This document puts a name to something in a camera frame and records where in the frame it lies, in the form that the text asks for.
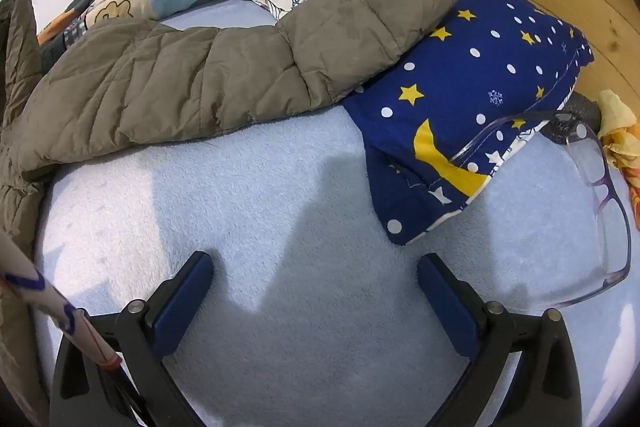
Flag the yellow orange cloth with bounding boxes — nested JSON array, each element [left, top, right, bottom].
[[598, 90, 640, 227]]

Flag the clear purple eyeglasses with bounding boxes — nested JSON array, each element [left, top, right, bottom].
[[449, 109, 632, 308]]

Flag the olive quilted hooded coat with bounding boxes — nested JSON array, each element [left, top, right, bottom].
[[0, 0, 464, 427]]

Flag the black object behind pillow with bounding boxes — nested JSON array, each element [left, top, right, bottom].
[[541, 92, 601, 145]]

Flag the blue star moon pillow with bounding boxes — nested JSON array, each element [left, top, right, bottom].
[[267, 0, 592, 245]]

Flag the white blue red cable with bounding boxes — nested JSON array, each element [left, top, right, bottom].
[[0, 225, 151, 427]]

